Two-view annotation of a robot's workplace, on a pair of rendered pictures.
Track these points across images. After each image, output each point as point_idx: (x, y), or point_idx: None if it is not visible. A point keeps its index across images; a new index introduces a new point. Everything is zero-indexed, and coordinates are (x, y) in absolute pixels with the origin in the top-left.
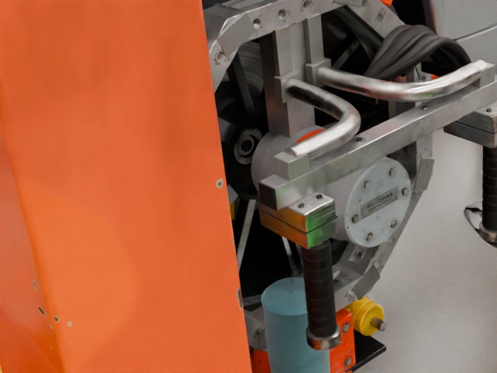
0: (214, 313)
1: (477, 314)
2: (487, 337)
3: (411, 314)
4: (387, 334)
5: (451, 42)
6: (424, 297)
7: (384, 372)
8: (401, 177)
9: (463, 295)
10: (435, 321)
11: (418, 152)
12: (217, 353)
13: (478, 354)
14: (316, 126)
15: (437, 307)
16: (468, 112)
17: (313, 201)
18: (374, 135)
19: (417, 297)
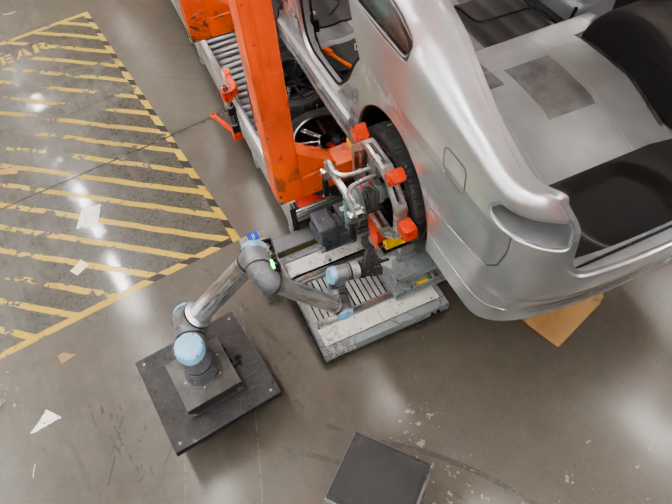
0: (263, 136)
1: (486, 360)
2: (469, 357)
3: (493, 336)
4: (481, 323)
5: (363, 197)
6: (504, 344)
7: (444, 304)
8: None
9: (502, 360)
10: (485, 343)
11: (393, 228)
12: (264, 141)
13: (459, 349)
14: (375, 185)
15: (496, 347)
16: (350, 207)
17: (324, 171)
18: (338, 181)
19: (505, 342)
